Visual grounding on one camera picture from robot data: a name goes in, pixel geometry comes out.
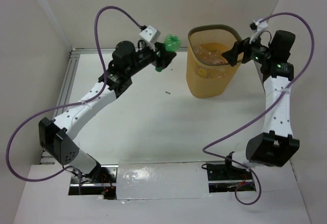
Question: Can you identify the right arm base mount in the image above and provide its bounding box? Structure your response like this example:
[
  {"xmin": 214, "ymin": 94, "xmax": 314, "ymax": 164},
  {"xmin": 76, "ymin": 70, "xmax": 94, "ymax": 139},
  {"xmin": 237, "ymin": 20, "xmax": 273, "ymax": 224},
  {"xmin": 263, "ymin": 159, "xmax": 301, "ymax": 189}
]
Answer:
[{"xmin": 201, "ymin": 163, "xmax": 256, "ymax": 193}]

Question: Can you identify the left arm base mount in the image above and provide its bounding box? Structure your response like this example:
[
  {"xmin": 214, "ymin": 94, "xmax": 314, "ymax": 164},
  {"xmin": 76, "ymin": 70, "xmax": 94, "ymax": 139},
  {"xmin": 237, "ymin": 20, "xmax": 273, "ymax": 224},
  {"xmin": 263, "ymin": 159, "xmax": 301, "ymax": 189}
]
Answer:
[{"xmin": 68, "ymin": 165, "xmax": 118, "ymax": 200}]

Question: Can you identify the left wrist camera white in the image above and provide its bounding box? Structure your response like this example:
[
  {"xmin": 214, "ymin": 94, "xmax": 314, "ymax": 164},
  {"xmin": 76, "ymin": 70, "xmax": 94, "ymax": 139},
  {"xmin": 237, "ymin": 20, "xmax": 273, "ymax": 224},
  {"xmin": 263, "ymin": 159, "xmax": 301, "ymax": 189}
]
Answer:
[{"xmin": 139, "ymin": 25, "xmax": 161, "ymax": 51}]

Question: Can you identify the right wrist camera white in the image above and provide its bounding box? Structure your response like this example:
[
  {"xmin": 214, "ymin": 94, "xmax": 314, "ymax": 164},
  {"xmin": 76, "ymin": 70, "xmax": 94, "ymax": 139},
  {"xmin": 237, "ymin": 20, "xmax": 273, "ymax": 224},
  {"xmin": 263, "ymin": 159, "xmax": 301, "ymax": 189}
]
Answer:
[{"xmin": 249, "ymin": 19, "xmax": 268, "ymax": 43}]

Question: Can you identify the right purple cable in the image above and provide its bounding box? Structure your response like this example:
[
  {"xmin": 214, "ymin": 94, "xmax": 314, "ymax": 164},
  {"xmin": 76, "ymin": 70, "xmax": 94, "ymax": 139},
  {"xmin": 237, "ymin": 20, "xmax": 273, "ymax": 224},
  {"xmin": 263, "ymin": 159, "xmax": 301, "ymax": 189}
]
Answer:
[{"xmin": 203, "ymin": 12, "xmax": 315, "ymax": 206}]

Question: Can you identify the orange mesh waste bin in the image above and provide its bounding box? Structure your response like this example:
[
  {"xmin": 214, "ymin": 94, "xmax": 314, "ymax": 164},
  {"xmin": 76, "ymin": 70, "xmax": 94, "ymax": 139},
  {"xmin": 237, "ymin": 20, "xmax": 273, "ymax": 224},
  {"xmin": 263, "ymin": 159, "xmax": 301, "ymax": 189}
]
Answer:
[{"xmin": 186, "ymin": 25, "xmax": 243, "ymax": 98}]

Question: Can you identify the green plastic bottle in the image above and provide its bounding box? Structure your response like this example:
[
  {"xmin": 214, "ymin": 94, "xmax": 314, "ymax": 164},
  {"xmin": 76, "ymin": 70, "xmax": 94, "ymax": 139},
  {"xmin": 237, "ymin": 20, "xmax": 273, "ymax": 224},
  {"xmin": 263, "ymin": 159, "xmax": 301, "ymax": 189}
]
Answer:
[{"xmin": 155, "ymin": 34, "xmax": 181, "ymax": 72}]

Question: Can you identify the aluminium frame rail back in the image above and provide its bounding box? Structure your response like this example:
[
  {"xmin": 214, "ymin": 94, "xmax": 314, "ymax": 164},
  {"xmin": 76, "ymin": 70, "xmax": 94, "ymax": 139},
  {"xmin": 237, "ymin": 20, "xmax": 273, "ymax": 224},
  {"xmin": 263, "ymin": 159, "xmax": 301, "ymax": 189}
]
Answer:
[{"xmin": 70, "ymin": 46, "xmax": 253, "ymax": 56}]

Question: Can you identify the aluminium frame rail left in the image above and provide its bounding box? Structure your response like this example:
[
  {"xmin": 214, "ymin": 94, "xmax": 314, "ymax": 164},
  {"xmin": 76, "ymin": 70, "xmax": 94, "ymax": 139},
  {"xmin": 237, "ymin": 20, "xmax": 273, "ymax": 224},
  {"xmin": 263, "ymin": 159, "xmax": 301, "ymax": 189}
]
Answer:
[{"xmin": 39, "ymin": 51, "xmax": 80, "ymax": 165}]

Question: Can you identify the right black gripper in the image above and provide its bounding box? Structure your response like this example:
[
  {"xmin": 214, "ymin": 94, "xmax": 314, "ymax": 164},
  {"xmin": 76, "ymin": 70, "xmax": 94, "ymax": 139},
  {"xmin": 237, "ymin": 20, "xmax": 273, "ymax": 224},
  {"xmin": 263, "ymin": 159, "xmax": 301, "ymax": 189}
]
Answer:
[{"xmin": 221, "ymin": 30, "xmax": 272, "ymax": 66}]

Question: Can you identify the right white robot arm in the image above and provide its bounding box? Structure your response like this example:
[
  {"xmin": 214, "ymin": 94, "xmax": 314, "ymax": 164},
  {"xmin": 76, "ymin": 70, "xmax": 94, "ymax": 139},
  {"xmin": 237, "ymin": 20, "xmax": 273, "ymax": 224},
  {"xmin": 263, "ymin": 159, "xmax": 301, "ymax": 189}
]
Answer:
[{"xmin": 222, "ymin": 30, "xmax": 299, "ymax": 179}]

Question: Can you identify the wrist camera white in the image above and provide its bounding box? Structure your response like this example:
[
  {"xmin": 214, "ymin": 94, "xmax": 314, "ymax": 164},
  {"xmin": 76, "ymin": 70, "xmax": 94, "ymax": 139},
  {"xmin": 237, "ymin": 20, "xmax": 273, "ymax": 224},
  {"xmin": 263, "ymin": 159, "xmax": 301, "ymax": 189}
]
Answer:
[
  {"xmin": 249, "ymin": 19, "xmax": 268, "ymax": 43},
  {"xmin": 139, "ymin": 25, "xmax": 161, "ymax": 51}
]

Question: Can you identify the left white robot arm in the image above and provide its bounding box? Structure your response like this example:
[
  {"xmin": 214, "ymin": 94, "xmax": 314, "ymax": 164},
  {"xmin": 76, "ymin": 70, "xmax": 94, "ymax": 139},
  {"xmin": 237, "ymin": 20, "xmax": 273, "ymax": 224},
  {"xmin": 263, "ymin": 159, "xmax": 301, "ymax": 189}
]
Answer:
[{"xmin": 38, "ymin": 40, "xmax": 177, "ymax": 183}]

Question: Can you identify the purple cable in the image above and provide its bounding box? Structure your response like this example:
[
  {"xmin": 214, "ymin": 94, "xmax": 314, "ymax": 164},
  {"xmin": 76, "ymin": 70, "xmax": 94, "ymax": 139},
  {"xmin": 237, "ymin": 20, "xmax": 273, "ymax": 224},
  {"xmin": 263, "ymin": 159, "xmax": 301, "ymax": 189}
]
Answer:
[
  {"xmin": 5, "ymin": 6, "xmax": 145, "ymax": 195},
  {"xmin": 203, "ymin": 12, "xmax": 315, "ymax": 206}
]

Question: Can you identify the aluminium frame rail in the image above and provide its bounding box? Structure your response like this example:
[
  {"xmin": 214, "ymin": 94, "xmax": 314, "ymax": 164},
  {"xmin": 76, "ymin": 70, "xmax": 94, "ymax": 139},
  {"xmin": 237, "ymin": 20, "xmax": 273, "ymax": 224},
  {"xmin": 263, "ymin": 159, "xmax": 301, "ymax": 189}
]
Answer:
[
  {"xmin": 39, "ymin": 51, "xmax": 80, "ymax": 165},
  {"xmin": 70, "ymin": 46, "xmax": 253, "ymax": 56}
]

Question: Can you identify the clear bottle orange label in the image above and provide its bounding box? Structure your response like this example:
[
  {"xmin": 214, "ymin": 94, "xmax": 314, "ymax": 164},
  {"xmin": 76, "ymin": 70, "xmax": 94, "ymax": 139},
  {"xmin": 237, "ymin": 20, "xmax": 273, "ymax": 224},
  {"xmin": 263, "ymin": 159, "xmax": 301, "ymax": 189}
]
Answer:
[{"xmin": 197, "ymin": 68, "xmax": 207, "ymax": 78}]

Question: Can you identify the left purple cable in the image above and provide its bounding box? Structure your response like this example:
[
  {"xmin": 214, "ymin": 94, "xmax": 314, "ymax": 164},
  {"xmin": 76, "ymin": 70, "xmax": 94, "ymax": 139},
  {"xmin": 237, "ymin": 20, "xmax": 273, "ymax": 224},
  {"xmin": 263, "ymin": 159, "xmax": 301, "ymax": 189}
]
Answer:
[{"xmin": 5, "ymin": 6, "xmax": 145, "ymax": 195}]

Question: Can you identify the clear bottle white cap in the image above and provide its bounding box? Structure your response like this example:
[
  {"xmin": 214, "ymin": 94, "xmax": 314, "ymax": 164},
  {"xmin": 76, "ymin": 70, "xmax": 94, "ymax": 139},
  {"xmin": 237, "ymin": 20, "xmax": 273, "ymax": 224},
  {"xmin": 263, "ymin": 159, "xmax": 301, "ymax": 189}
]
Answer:
[{"xmin": 194, "ymin": 45, "xmax": 226, "ymax": 65}]

